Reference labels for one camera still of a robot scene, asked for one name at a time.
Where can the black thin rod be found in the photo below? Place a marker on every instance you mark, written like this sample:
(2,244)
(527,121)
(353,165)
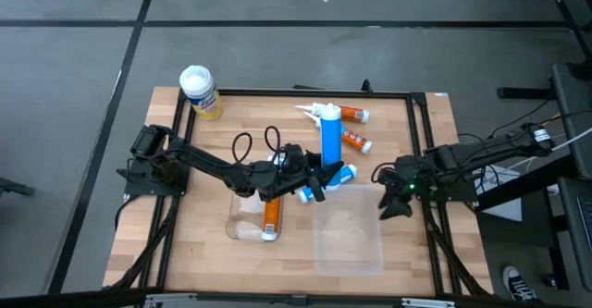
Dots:
(307,87)

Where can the black rig crossbar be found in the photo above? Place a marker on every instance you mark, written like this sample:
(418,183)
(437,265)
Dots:
(69,299)

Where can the orange sealant tube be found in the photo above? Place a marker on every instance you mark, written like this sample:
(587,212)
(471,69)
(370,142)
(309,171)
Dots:
(356,140)
(353,114)
(272,215)

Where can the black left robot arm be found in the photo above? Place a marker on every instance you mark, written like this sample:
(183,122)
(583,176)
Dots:
(208,162)

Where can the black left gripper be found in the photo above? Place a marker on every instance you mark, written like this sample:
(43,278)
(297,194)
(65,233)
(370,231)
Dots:
(296,169)

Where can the dark grey desk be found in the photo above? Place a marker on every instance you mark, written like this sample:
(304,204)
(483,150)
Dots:
(575,114)

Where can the blue silicone tube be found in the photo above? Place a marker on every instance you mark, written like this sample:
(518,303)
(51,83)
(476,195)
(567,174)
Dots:
(348,174)
(331,137)
(277,160)

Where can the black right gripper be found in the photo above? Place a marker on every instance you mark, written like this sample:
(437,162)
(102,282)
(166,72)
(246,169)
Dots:
(409,176)

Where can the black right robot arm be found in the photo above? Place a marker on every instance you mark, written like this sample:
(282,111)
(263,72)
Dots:
(485,153)

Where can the black floor stand foot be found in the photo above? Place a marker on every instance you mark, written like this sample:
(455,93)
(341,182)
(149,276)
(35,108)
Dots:
(522,93)

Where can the clear narrow plastic bin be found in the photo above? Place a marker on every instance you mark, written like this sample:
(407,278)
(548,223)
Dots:
(245,225)

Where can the black table edge bar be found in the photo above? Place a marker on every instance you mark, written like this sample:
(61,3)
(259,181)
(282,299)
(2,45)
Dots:
(532,183)

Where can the yellow Lysol wipes canister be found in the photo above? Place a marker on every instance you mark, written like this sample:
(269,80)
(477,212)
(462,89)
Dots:
(203,100)

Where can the white paper sheet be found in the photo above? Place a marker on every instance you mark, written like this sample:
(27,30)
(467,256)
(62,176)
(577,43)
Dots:
(509,176)

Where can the frosted plastic bin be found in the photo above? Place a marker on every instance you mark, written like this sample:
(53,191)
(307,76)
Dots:
(349,238)

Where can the silver metal bracket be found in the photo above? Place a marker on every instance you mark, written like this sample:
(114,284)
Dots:
(171,299)
(427,303)

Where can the black side desk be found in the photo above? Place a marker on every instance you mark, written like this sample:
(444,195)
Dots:
(578,252)

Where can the black clamp post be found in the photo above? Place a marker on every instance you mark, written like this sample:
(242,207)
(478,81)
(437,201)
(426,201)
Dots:
(366,87)

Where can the black chair base leg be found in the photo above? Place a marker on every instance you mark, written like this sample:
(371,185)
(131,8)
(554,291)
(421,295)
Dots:
(14,188)

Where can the black table frame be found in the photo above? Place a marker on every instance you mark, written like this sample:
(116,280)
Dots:
(300,92)

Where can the person's shoe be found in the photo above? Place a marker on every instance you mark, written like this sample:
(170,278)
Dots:
(518,285)

